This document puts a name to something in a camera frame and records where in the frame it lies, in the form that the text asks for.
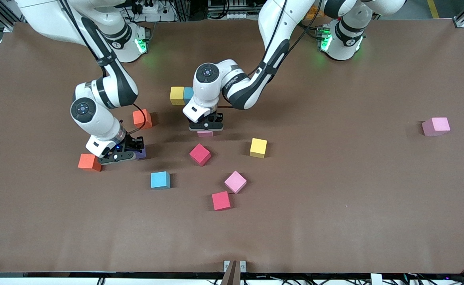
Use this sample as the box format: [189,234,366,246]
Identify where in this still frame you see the pale mauve foam cube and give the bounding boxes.
[422,117,451,137]

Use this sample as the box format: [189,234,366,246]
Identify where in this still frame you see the small metal bracket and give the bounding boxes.
[223,260,246,273]

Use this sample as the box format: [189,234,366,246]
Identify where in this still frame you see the red foam cube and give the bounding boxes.
[189,143,212,167]
[212,191,231,211]

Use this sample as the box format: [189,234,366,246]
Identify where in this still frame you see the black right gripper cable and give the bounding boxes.
[125,104,147,133]

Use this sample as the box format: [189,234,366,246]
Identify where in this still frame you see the orange foam cube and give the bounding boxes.
[132,109,153,129]
[77,154,102,172]

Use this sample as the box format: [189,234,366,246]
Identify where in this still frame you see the white power strip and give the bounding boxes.
[131,0,177,22]
[208,0,262,20]

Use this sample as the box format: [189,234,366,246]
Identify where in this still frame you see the yellow foam cube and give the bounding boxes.
[170,86,185,106]
[250,138,267,159]

